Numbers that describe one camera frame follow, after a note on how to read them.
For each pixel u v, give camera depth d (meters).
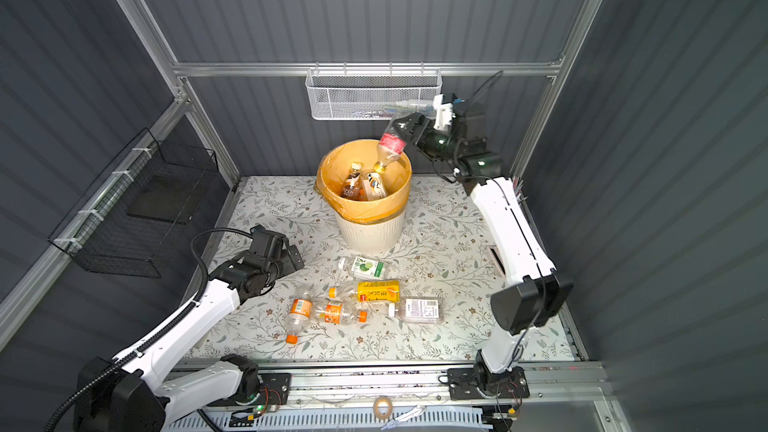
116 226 0.70
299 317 0.83
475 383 0.73
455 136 0.55
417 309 0.83
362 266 0.92
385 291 0.85
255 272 0.59
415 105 0.91
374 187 0.92
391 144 0.69
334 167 0.90
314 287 0.91
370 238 0.89
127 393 0.38
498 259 0.94
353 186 0.96
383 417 0.70
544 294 0.42
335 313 0.81
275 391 0.72
